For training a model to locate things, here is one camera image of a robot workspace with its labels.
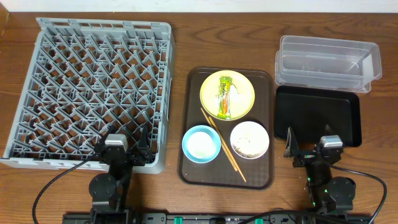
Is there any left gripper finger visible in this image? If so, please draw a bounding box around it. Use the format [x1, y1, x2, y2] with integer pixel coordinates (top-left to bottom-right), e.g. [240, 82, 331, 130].
[96, 126, 116, 145]
[137, 126, 149, 154]

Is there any white pink bowl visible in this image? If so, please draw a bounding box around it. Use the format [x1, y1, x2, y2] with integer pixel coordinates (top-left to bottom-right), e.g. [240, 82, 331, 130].
[229, 121, 271, 159]

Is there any light blue bowl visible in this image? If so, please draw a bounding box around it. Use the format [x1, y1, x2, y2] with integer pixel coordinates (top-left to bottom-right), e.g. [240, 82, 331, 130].
[182, 125, 221, 164]

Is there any yellow plate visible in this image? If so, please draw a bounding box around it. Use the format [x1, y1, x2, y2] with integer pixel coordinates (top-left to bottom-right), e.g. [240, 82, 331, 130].
[200, 70, 255, 121]

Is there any green orange snack wrapper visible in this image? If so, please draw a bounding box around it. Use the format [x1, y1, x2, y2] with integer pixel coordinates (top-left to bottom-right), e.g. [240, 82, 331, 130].
[217, 77, 232, 119]

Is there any pile of rice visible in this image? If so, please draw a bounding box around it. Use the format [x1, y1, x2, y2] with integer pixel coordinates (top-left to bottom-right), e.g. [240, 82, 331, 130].
[233, 134, 264, 158]

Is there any white cup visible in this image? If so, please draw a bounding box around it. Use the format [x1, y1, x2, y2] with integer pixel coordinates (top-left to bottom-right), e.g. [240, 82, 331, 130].
[187, 132, 216, 159]

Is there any white tissue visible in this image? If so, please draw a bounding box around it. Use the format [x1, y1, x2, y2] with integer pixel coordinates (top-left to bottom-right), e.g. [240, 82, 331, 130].
[211, 83, 244, 111]

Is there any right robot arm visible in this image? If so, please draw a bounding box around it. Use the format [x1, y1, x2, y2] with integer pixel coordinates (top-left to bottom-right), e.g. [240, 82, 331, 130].
[284, 127, 356, 215]

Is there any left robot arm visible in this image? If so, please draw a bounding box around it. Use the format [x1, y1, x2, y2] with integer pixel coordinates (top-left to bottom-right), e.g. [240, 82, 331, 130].
[88, 126, 152, 224]

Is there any black waste tray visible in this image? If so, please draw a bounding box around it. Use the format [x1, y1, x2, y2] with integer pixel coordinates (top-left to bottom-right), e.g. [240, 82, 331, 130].
[274, 86, 362, 147]

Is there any brown serving tray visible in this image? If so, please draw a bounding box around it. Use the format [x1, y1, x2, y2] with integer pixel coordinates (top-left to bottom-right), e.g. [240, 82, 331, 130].
[178, 67, 274, 190]

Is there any grey plastic dish rack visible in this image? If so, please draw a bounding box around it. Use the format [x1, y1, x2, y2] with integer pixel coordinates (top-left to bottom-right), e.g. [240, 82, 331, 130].
[1, 17, 175, 174]

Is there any clear plastic bin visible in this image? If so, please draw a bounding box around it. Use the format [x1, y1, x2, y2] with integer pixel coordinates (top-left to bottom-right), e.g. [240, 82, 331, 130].
[275, 35, 382, 93]

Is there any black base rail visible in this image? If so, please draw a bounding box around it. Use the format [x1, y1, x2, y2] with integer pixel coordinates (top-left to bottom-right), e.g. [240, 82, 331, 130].
[61, 212, 374, 224]

